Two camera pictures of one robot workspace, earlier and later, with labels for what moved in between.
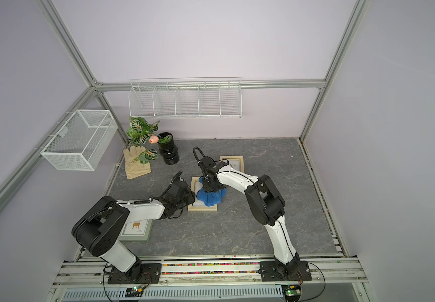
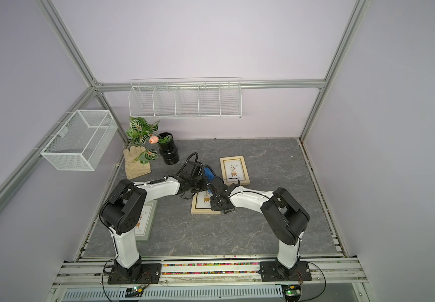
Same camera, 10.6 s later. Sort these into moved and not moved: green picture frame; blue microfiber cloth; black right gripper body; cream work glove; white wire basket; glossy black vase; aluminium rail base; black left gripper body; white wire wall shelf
Moved: black left gripper body; blue microfiber cloth; black right gripper body
Not moved: white wire wall shelf; aluminium rail base; white wire basket; glossy black vase; green picture frame; cream work glove
